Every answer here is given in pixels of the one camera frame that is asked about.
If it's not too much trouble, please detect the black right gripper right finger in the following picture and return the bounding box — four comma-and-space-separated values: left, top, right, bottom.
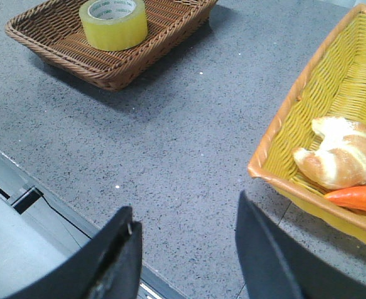
235, 191, 366, 298

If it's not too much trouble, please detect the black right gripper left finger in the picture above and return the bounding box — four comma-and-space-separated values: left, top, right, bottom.
1, 206, 142, 298

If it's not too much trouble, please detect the yellow clear tape roll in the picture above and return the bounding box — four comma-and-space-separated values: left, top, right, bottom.
79, 0, 148, 52

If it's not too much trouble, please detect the orange toy carrot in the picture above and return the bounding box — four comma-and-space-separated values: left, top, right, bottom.
324, 186, 366, 212

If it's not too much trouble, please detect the croissant bread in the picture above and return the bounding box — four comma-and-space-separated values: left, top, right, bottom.
292, 116, 366, 190

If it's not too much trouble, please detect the yellow woven basket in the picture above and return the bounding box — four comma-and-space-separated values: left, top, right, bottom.
248, 4, 366, 244

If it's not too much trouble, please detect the brown wicker basket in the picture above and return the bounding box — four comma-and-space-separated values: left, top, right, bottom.
5, 1, 216, 92

